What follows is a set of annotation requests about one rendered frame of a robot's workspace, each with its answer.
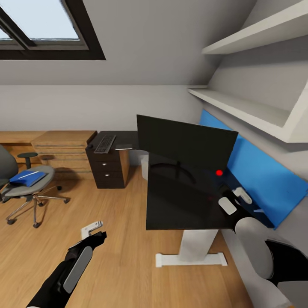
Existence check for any keyboard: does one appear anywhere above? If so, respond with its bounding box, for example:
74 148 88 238
94 135 116 153

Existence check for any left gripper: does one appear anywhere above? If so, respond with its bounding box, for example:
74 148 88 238
85 231 107 250

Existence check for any monitor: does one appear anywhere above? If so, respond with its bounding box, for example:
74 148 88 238
137 114 239 182

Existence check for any folder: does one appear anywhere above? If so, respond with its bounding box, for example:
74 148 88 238
8 171 46 187

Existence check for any swivel chair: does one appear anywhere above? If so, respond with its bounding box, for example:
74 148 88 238
0 145 68 228

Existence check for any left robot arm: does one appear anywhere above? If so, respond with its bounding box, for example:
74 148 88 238
26 221 107 308

